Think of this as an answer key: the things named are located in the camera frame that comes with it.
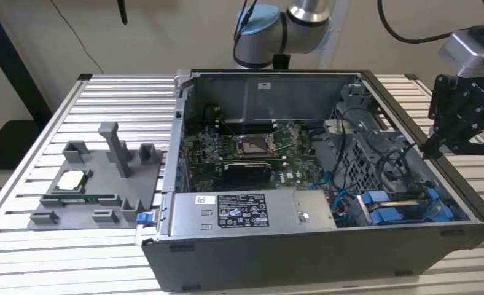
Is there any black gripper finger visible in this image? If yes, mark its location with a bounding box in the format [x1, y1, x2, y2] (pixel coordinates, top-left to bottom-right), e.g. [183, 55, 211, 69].
[444, 128, 484, 156]
[419, 118, 464, 160]

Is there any black disk wire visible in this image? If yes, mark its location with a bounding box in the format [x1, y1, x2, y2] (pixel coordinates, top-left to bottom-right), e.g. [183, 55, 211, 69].
[374, 143, 418, 195]

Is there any hard disk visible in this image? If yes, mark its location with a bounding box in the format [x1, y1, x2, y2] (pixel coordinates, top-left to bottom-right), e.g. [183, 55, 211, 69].
[355, 187, 452, 213]

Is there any grey metal disk bay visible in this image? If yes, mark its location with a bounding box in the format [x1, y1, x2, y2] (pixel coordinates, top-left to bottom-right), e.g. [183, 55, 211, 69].
[314, 82, 452, 227]

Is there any blue disk carrier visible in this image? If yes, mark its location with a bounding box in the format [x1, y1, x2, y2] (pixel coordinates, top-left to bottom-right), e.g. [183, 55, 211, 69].
[370, 206, 458, 224]

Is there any green motherboard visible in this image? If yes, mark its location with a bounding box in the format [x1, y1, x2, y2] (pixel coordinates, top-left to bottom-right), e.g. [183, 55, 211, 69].
[183, 118, 330, 193]

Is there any metal socket cover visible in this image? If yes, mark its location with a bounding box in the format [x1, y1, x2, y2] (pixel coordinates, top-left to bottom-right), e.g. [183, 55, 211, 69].
[271, 126, 304, 151]

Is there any silver power supply unit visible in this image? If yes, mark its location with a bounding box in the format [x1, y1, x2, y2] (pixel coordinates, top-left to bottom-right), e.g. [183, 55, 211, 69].
[169, 189, 338, 237]

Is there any CPU socket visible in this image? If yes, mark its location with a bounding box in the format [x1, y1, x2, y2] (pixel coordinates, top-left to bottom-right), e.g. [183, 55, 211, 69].
[234, 134, 279, 155]

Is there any black graphics card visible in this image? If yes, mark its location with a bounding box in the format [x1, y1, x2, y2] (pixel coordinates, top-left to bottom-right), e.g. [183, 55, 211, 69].
[221, 162, 275, 192]

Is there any black open PC case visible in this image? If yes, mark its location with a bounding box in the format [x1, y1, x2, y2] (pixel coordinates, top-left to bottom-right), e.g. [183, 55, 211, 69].
[141, 68, 484, 293]

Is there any grey parts rack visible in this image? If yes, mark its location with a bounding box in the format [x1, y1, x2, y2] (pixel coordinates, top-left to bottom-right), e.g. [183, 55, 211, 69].
[27, 121, 170, 230]

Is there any green RAM stick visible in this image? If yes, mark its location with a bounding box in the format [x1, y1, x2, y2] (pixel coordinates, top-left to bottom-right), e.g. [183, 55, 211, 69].
[58, 193, 117, 205]

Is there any black antenna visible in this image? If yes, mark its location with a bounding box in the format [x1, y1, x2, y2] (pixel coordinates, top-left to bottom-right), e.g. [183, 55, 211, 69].
[117, 0, 130, 25]

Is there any silver CPU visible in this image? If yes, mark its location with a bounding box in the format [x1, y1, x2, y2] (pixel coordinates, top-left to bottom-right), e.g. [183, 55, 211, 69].
[50, 168, 95, 194]

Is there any black stand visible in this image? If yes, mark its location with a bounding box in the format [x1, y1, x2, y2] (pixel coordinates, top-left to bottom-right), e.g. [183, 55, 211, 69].
[0, 0, 55, 170]

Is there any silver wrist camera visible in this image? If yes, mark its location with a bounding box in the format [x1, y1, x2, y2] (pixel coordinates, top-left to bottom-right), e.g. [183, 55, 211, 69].
[436, 25, 484, 78]

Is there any thick black cable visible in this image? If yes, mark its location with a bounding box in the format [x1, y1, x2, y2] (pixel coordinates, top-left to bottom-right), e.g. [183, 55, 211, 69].
[376, 0, 462, 43]

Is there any blue wire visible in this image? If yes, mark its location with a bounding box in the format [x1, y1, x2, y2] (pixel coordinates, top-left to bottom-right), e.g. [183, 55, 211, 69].
[311, 171, 360, 218]

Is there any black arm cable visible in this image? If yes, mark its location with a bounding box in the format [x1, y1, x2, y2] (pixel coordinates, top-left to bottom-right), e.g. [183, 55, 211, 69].
[233, 0, 260, 41]

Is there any thin black wall cable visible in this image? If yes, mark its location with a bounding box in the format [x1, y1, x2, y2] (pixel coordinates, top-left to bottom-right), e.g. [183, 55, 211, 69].
[50, 0, 106, 75]

